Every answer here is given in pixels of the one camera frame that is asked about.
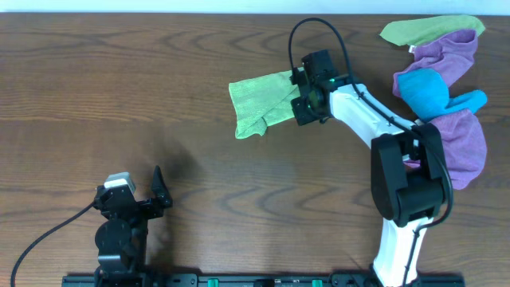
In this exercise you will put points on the olive green cloth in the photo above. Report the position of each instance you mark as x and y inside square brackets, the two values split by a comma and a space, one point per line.
[424, 30]

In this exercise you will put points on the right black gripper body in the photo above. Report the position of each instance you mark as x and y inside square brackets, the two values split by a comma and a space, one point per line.
[302, 94]

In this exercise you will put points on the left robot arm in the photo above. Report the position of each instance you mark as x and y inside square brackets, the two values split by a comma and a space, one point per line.
[122, 240]

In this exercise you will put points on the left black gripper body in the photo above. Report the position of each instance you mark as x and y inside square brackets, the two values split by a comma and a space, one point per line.
[140, 206]

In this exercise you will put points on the blue cloth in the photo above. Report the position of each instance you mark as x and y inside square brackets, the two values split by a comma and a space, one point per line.
[427, 94]

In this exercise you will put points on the bright green cloth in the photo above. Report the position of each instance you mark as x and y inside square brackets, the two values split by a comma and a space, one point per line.
[261, 102]

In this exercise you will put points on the upper purple cloth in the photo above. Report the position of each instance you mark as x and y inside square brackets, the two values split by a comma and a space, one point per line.
[451, 55]

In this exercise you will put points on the lower purple cloth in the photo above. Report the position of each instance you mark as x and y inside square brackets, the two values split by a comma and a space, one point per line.
[464, 146]

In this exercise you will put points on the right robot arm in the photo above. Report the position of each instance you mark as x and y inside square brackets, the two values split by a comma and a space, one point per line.
[409, 182]

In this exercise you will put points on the purple cloth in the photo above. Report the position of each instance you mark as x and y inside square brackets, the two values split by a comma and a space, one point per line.
[451, 55]
[464, 146]

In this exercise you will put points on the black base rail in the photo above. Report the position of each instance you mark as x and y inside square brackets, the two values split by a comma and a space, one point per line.
[334, 280]

